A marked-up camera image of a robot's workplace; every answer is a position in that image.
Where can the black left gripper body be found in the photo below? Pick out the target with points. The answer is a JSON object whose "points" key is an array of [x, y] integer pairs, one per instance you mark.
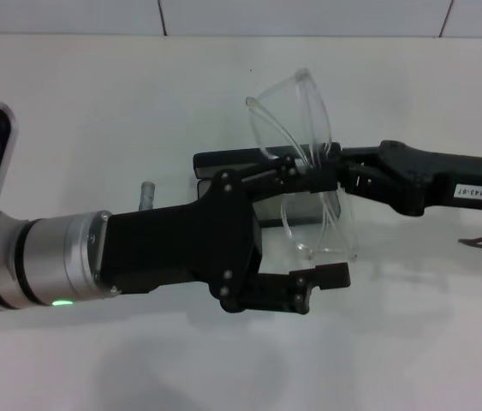
{"points": [[180, 248]]}

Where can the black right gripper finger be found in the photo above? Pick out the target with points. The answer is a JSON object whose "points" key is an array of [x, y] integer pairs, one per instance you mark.
{"points": [[364, 180], [360, 155], [317, 180]]}

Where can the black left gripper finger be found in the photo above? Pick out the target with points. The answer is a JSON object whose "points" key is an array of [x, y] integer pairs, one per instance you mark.
{"points": [[330, 276]]}

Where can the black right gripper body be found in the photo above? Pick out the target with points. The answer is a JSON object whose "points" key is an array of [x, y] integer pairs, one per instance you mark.
{"points": [[433, 180]]}

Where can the clear white glasses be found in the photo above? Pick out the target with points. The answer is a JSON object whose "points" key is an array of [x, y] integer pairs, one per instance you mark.
{"points": [[313, 103]]}

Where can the black glasses case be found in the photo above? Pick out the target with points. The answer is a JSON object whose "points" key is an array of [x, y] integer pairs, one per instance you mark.
{"points": [[232, 156]]}

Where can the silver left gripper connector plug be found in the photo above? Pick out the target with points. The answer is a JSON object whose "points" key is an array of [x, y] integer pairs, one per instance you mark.
{"points": [[147, 194]]}

